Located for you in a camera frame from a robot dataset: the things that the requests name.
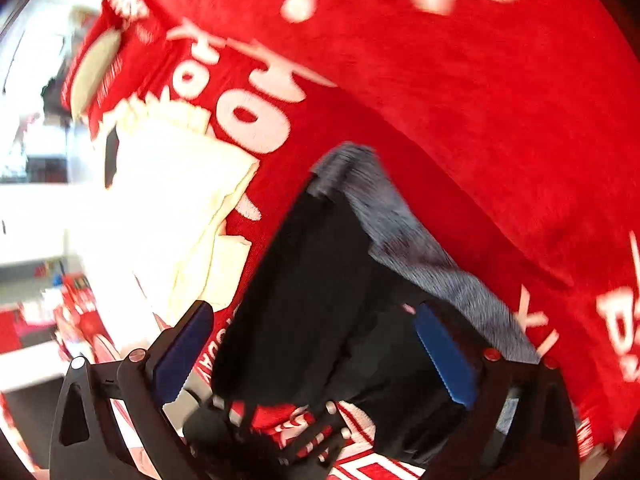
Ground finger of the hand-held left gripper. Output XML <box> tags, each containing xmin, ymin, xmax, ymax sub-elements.
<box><xmin>182</xmin><ymin>396</ymin><xmax>282</xmax><ymax>480</ymax></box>
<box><xmin>279</xmin><ymin>401</ymin><xmax>353</xmax><ymax>480</ymax></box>

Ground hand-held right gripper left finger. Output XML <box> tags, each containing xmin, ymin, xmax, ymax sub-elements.
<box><xmin>49</xmin><ymin>301</ymin><xmax>216</xmax><ymax>480</ymax></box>

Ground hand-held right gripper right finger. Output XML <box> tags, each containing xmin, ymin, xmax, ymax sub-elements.
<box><xmin>414</xmin><ymin>302</ymin><xmax>582</xmax><ymax>480</ymax></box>

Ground black pants with floral stripes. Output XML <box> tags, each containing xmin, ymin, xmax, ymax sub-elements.
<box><xmin>210</xmin><ymin>142</ymin><xmax>541</xmax><ymax>466</ymax></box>

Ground cream cloth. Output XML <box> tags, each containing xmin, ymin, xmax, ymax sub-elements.
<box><xmin>65</xmin><ymin>97</ymin><xmax>261</xmax><ymax>356</ymax></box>

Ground red printed blanket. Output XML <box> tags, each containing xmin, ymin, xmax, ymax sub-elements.
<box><xmin>60</xmin><ymin>0</ymin><xmax>640</xmax><ymax>480</ymax></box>

